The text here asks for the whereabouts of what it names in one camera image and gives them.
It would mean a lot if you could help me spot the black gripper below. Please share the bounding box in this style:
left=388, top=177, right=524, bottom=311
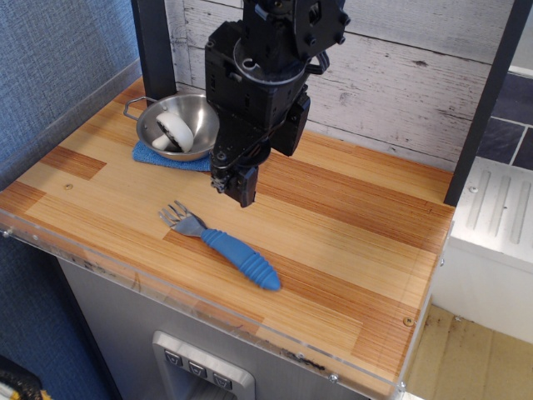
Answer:
left=205, top=21, right=310, bottom=208

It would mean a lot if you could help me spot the stainless steel bowl with handles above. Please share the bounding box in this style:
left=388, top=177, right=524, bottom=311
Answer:
left=123, top=94, right=219, bottom=162

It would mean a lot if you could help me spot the blue cloth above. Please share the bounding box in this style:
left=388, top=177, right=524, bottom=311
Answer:
left=132, top=140, right=212, bottom=173

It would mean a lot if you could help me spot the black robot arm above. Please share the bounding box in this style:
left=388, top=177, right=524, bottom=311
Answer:
left=205, top=1, right=351, bottom=208

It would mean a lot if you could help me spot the black vertical post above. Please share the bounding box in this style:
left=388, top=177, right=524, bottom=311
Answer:
left=131, top=0, right=177, bottom=100
left=444, top=0, right=532, bottom=207

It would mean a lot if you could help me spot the black left vertical post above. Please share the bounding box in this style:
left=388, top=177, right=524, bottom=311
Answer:
left=131, top=0, right=177, bottom=100

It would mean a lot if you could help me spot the white toy sink unit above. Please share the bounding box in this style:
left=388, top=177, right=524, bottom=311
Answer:
left=432, top=157, right=532, bottom=342

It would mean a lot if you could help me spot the black right vertical post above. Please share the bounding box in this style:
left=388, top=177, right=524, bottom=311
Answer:
left=444, top=0, right=532, bottom=207

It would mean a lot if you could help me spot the blue handled fork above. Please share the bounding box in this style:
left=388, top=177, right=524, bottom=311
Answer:
left=158, top=201, right=281, bottom=291

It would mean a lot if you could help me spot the white toy mushroom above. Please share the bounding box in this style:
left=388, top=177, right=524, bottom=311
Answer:
left=152, top=112, right=194, bottom=153

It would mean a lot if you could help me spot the clear acrylic counter edge guard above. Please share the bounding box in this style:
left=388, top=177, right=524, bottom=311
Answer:
left=1, top=202, right=450, bottom=399

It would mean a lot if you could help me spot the silver dispenser panel with buttons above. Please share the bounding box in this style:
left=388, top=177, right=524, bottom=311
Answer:
left=152, top=331, right=256, bottom=399

